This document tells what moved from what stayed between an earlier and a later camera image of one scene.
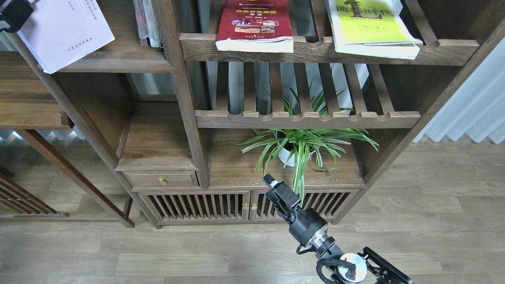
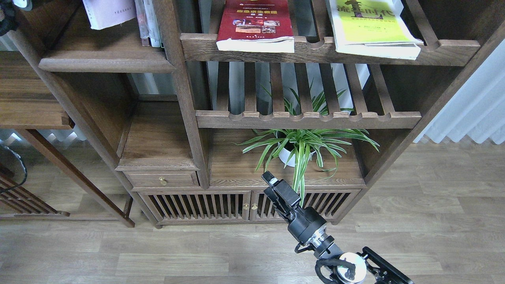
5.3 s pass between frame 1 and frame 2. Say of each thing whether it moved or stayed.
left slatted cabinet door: stayed
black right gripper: stayed
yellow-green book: stayed
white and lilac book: moved
